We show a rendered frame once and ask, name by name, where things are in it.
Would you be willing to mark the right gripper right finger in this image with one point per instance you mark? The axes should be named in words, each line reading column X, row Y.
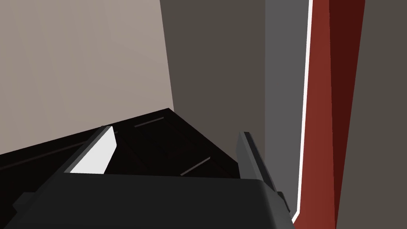
column 251, row 159

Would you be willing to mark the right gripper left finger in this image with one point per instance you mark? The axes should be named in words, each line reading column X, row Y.
column 95, row 156

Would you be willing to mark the red door leaf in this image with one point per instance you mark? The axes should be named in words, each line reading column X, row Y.
column 321, row 111

